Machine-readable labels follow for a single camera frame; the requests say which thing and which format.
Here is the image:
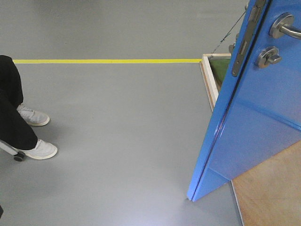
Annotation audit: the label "front white sneaker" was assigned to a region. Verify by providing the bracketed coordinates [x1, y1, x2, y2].
[22, 139, 58, 160]

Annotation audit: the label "silver door lever handle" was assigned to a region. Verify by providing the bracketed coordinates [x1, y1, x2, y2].
[269, 13, 301, 40]

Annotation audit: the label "black cord on floor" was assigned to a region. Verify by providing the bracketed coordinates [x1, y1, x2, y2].
[211, 10, 246, 55]

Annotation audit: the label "silver thumb turn lock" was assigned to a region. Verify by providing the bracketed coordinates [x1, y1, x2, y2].
[256, 46, 282, 68]

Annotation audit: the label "blue door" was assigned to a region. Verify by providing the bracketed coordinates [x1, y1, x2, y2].
[187, 0, 301, 201]

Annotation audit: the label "black robot part at edge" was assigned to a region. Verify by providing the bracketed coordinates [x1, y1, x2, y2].
[0, 206, 4, 218]

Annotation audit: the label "white wooden edge rail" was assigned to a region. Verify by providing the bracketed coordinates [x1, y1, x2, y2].
[199, 53, 231, 112]

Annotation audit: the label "rear white sneaker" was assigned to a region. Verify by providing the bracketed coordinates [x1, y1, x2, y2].
[17, 104, 50, 127]

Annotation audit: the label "person black trouser legs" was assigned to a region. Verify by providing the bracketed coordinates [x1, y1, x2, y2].
[0, 55, 38, 151]

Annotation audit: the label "white sneaker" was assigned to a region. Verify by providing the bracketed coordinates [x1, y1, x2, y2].
[17, 104, 50, 127]
[22, 139, 58, 160]

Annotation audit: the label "wooden plywood platform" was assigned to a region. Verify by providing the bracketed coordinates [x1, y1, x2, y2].
[208, 54, 301, 226]

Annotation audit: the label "grey office chair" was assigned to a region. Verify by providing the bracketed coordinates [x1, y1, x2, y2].
[0, 140, 25, 162]

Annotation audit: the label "left green sandbag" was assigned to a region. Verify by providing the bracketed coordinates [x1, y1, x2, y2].
[209, 57, 230, 87]

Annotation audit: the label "silver door latch plate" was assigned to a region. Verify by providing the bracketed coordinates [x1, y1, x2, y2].
[231, 0, 266, 77]

